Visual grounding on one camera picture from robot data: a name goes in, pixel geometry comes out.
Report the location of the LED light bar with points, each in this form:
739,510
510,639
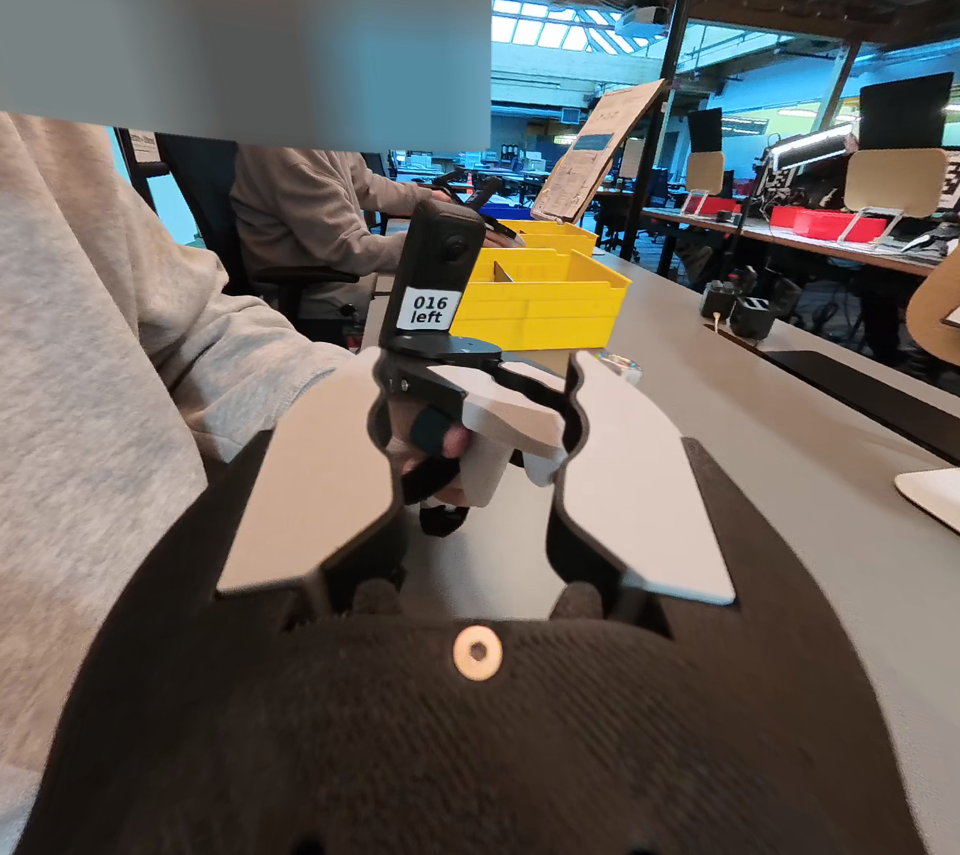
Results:
810,148

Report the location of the grey desk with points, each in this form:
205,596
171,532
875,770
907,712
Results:
787,495

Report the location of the person's left forearm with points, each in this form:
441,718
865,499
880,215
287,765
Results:
247,375

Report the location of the printed instruction sheet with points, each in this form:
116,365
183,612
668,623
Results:
952,316

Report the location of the white document stand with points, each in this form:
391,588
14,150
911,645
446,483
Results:
934,495

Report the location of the wooden-top office table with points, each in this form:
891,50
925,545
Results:
787,244

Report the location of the red plastic bin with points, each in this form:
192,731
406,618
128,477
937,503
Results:
825,223
716,205

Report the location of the tan document board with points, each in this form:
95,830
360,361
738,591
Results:
592,150

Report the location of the ceiling projector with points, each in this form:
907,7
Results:
643,15

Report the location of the black office chair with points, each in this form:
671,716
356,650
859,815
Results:
195,195

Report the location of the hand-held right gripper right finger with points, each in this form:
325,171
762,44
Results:
637,495

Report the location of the yellow divided plastic bin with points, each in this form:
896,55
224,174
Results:
540,315

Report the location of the instruction sheet on wooden board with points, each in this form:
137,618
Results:
930,315

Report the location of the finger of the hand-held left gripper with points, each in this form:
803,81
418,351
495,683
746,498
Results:
510,412
551,382

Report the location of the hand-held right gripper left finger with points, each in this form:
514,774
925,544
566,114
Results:
315,495

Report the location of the rounded tan board on stand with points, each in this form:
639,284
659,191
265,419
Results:
705,172
892,184

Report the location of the person's left hand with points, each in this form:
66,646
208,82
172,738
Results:
455,441

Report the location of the black steel column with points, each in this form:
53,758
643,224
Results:
679,45

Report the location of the person's grey sweater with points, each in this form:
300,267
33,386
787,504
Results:
75,420

